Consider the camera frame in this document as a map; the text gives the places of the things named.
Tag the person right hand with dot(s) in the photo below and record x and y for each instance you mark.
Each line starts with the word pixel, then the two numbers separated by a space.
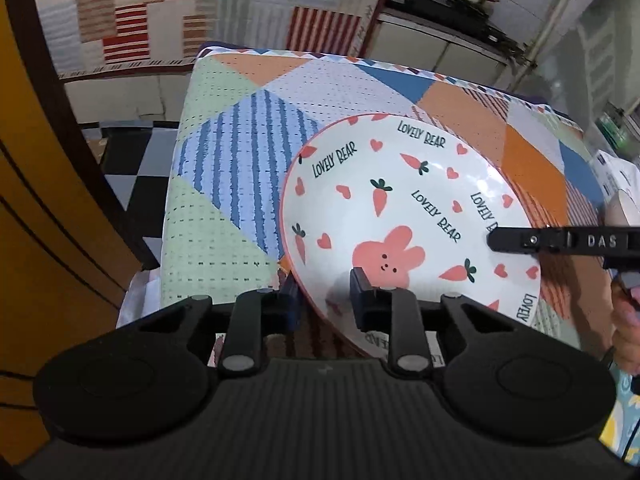
pixel 622 211

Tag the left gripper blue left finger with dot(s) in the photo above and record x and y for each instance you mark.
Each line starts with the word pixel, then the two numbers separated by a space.
pixel 255 315

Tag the white tissue box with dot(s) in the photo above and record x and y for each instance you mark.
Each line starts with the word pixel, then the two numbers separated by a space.
pixel 614 174

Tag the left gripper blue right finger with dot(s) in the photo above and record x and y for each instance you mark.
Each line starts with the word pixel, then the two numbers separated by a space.
pixel 396 313

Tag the black gas stove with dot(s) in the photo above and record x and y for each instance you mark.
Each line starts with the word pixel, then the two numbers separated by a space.
pixel 467 18

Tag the green plastic basket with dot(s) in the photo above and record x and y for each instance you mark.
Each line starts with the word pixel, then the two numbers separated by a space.
pixel 617 130

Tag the patchwork counter cover cloth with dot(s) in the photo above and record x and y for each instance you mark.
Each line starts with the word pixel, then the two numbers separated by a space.
pixel 101 36

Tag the patchwork tablecloth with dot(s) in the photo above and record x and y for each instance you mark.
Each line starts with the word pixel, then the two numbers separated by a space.
pixel 246 117

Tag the white bunny carrot plate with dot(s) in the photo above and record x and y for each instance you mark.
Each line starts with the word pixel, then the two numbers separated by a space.
pixel 411 205

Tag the teal fried egg plate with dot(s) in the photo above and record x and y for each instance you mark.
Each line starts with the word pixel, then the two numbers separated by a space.
pixel 621 431

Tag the yellow wooden chair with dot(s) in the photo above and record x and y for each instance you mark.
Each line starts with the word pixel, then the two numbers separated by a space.
pixel 66 254

